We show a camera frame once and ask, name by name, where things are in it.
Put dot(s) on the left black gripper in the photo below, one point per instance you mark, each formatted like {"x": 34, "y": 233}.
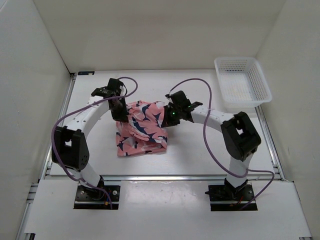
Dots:
{"x": 121, "y": 117}

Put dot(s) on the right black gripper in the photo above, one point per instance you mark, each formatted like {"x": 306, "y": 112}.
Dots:
{"x": 168, "y": 121}

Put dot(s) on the pink shark print shorts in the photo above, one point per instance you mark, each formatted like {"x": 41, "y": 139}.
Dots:
{"x": 143, "y": 133}

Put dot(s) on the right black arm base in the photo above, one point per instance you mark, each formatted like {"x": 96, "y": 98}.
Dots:
{"x": 226, "y": 198}

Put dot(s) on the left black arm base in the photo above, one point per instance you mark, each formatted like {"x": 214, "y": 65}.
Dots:
{"x": 92, "y": 199}

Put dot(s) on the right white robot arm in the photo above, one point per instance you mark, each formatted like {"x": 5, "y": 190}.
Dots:
{"x": 240, "y": 136}

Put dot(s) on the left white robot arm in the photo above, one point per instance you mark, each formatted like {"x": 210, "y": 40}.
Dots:
{"x": 69, "y": 142}

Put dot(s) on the white plastic basket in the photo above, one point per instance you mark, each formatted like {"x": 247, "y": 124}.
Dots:
{"x": 242, "y": 82}

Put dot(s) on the aluminium frame rail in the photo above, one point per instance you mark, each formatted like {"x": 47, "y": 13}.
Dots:
{"x": 162, "y": 197}

